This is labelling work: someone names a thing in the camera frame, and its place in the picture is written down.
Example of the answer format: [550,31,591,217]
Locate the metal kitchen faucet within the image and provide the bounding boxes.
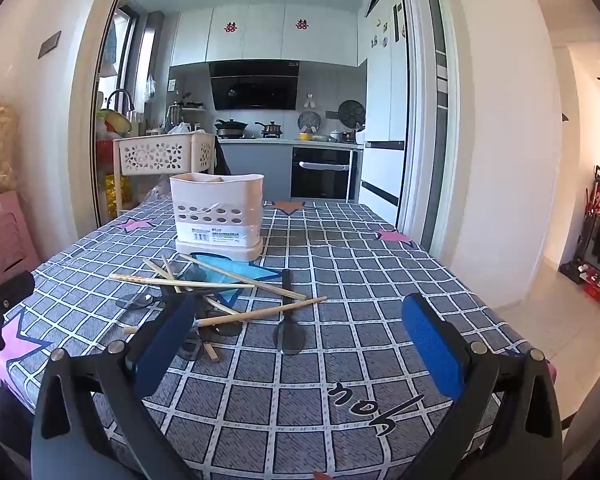
[106,89,135,116]

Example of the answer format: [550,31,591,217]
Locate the red shoes and boxes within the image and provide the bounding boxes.
[560,257,600,306]

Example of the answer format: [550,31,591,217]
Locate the black chopsticks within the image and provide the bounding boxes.
[116,287,191,311]

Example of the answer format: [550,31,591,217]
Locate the gold foil package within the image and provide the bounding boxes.
[105,174,131,216]

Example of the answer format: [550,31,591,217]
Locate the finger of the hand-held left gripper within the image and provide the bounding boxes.
[0,270,36,309]

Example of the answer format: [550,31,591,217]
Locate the black cloth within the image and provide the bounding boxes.
[212,135,236,176]

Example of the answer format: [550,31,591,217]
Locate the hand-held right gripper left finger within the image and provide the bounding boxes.
[30,292,201,480]

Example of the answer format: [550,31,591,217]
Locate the grey wall switch plate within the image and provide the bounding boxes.
[37,31,62,59]

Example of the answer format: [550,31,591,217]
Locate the white refrigerator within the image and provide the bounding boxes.
[357,0,411,211]

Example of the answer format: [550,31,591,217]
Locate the beige plastic storage cart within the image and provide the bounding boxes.
[112,132,218,213]

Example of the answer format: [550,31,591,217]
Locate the pink folding stool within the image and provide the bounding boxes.
[0,191,41,281]

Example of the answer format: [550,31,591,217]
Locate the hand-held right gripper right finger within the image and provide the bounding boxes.
[401,292,563,480]

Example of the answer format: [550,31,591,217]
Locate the black built-in oven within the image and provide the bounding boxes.
[290,146,353,201]

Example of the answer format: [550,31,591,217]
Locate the grey checked tablecloth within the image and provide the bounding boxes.
[0,199,556,480]

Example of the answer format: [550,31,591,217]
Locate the white upper kitchen cabinets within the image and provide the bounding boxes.
[172,4,361,68]

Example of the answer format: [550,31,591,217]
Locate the clear plastic bag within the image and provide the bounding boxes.
[140,180,173,206]

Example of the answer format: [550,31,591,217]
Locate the beige plastic utensil holder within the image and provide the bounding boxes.
[169,172,266,263]

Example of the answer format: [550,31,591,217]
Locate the yellow green colander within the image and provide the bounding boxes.
[100,110,133,136]

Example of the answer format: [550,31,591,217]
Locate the black range hood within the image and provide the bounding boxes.
[209,60,301,112]

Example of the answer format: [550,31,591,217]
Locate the wooden chopstick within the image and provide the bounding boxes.
[179,254,307,302]
[109,274,256,291]
[161,255,220,362]
[143,257,242,317]
[122,296,328,336]

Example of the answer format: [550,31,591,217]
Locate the grey lower kitchen cabinet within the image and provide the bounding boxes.
[220,141,293,201]

